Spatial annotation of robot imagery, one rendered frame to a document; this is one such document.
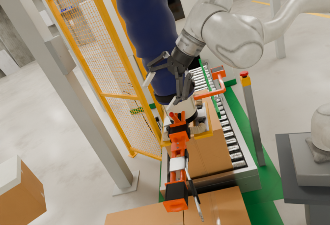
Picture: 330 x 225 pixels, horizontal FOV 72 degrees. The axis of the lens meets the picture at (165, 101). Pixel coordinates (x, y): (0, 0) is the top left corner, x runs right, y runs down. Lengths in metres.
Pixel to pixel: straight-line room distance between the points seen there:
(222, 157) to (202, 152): 0.15
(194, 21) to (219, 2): 0.08
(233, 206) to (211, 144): 0.40
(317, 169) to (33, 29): 2.10
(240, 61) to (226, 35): 0.07
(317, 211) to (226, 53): 1.29
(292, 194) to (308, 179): 0.11
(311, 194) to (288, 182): 0.11
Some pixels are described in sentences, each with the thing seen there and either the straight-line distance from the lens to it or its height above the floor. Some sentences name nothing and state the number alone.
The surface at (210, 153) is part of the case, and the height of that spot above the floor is 0.77.
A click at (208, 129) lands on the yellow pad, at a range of 1.23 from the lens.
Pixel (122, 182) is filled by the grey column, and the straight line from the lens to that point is 2.80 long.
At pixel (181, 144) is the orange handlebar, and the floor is 1.26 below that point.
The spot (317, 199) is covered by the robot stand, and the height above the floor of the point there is 0.75.
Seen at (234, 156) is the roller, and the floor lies 0.54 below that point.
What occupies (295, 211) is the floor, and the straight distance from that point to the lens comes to 2.25.
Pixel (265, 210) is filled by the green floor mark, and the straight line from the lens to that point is 2.26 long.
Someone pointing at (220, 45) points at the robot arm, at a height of 1.69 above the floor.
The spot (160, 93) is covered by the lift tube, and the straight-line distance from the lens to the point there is 1.17.
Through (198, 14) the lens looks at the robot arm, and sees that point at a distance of 0.71.
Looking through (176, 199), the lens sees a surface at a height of 1.27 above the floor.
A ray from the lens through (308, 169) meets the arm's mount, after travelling 1.40.
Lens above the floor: 1.88
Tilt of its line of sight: 27 degrees down
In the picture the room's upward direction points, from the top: 22 degrees counter-clockwise
